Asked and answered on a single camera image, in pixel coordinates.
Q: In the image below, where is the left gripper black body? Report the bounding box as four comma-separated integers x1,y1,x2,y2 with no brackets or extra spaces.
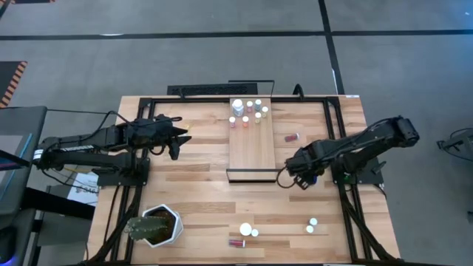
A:
142,116,171,149

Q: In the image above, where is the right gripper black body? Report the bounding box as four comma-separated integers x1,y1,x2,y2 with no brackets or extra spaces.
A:
286,146,326,177

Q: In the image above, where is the white plastic medicine bottle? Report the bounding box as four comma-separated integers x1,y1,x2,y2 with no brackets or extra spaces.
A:
231,98,245,117

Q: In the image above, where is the cactus in white hexagonal pot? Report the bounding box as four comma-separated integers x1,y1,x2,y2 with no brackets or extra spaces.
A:
124,203,185,249

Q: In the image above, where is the white printed paper sheet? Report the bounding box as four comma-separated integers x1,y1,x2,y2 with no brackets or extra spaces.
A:
67,171,101,206

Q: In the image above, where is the grey workstation cart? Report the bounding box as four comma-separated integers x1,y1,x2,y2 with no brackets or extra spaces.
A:
0,106,49,266

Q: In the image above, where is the hazard striped floor mat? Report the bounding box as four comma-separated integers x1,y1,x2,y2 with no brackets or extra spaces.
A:
0,61,29,109

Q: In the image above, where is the black aluminium table frame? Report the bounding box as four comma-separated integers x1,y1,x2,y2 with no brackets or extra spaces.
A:
84,96,404,266

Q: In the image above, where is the black power cable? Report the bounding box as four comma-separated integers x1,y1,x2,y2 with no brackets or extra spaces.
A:
46,109,129,129

